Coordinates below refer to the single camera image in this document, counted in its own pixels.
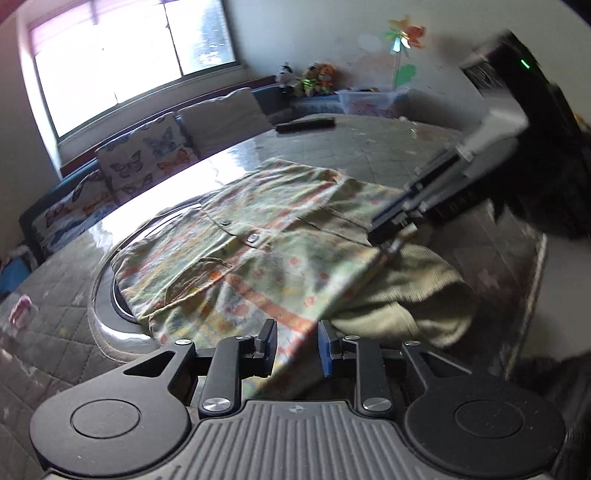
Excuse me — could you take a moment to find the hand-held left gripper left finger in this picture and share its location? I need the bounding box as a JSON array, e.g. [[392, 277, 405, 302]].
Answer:
[[122, 319, 278, 415]]

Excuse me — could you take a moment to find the beige back cushion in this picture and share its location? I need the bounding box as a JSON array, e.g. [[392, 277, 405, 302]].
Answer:
[[177, 88, 274, 158]]

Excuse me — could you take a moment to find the butterfly print seat cushion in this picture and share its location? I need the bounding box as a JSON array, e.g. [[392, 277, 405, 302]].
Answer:
[[30, 170, 117, 261]]

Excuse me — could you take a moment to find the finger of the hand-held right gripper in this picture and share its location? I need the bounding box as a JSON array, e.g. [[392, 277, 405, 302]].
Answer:
[[368, 213, 431, 256], [371, 184, 422, 228]]

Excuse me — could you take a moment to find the dark blue sofa bench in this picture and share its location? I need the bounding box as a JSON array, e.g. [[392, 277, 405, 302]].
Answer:
[[18, 83, 301, 265]]

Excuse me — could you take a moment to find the window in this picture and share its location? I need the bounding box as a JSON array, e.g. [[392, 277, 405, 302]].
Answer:
[[28, 0, 245, 139]]

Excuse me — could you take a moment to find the black remote control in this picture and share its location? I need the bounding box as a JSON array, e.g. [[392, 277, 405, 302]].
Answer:
[[276, 117, 336, 135]]

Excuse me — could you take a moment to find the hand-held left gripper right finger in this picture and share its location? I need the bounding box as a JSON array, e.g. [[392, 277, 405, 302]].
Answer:
[[318, 319, 472, 414]]

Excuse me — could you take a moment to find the small pink object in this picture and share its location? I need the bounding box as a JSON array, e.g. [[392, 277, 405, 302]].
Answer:
[[8, 297, 37, 329]]

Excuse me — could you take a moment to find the black and white plush toy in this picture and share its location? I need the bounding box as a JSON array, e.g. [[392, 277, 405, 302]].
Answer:
[[276, 62, 300, 90]]

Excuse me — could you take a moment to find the orange plush toy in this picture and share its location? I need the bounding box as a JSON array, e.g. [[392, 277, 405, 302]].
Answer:
[[301, 62, 339, 97]]

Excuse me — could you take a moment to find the green patterned button garment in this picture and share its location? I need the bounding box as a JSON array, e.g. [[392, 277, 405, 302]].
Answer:
[[113, 157, 477, 398]]

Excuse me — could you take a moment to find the colourful pinwheel flower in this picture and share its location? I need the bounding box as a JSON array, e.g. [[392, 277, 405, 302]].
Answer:
[[382, 16, 427, 91]]

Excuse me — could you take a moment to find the butterfly print back cushion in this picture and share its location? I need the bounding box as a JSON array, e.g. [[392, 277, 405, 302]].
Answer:
[[95, 112, 200, 197]]

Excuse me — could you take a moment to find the clear plastic storage box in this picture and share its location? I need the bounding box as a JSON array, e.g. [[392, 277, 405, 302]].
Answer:
[[336, 88, 409, 117]]

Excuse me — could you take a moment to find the glass table turntable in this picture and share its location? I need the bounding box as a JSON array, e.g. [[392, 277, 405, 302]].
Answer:
[[88, 113, 548, 376]]

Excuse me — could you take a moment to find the person's right forearm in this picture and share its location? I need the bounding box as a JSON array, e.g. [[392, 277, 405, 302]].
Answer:
[[491, 115, 591, 241]]

